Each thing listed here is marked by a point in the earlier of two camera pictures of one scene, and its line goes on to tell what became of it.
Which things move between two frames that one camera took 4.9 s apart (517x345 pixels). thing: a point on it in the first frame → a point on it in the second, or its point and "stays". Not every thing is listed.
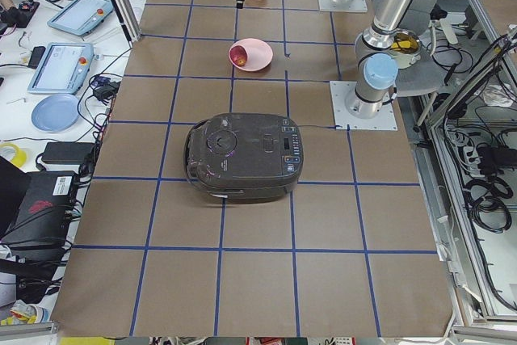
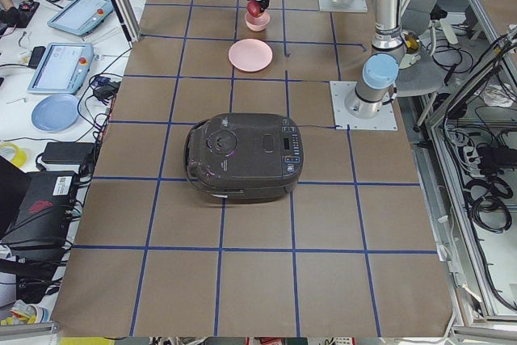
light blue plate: [56, 113] stays
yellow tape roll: [20, 156] stays
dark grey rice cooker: [245, 158] stays
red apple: [238, 55] → [254, 8]
